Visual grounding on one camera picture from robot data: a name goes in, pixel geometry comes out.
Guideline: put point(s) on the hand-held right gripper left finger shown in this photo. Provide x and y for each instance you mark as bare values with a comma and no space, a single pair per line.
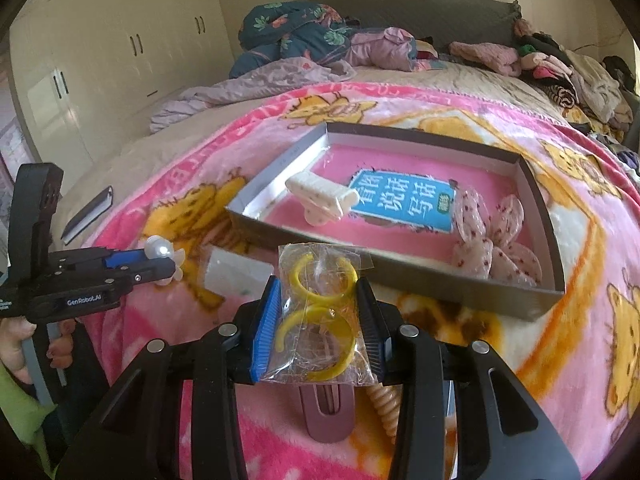
265,330

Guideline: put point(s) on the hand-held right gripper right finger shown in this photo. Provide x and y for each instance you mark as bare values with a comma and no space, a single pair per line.
372,330

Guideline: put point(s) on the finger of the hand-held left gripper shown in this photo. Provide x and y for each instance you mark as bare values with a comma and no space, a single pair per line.
145,276
127,258

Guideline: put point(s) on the white flower hair accessory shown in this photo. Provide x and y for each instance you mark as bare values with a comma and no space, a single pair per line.
162,250

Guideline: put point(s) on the clear bag of yellow hoops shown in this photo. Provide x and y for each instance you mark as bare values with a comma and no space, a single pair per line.
320,320

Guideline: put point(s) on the shallow grey cardboard box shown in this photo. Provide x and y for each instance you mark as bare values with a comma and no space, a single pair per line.
410,272

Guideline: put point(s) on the mauve snap hair clip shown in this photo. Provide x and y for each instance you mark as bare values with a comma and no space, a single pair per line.
312,415

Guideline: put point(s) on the person's left forearm green sleeve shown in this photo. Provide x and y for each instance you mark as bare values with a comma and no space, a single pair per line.
20,420

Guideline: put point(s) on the person's left hand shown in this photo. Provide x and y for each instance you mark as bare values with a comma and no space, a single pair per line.
17,350

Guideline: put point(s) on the white square card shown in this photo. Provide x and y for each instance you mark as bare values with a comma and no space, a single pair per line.
235,272

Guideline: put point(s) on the white polka-dot hair clip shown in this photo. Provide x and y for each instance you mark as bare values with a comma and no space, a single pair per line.
320,195

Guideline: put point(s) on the pink polka-dot fabric bow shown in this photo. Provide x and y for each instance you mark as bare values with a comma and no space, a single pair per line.
505,255

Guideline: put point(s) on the pink book with blue label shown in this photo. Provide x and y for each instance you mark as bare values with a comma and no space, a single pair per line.
400,160

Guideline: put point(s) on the pink printed bear blanket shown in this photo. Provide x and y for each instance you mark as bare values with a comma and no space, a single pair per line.
575,280

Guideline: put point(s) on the cream wardrobe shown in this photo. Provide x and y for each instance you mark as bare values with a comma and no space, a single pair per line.
110,40

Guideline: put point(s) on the lilac grey quilt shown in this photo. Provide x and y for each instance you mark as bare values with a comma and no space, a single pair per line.
270,77

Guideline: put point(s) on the dark floral quilt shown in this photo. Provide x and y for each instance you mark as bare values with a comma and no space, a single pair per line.
280,30

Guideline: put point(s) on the pink padded jacket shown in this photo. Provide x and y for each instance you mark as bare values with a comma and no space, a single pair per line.
385,47

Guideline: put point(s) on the pink fuzzy garment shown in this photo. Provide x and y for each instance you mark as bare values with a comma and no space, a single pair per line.
482,55

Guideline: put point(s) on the grey bed headboard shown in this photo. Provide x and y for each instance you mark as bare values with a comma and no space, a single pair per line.
425,17

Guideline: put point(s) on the pile of mixed clothes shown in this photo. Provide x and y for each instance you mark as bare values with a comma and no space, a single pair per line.
575,75

